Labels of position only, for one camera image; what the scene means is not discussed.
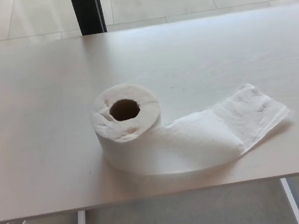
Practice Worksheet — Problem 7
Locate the white toilet paper strip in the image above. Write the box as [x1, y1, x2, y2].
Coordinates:
[125, 77, 297, 180]

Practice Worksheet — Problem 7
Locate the black window frame post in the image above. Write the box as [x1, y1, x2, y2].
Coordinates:
[69, 0, 108, 38]

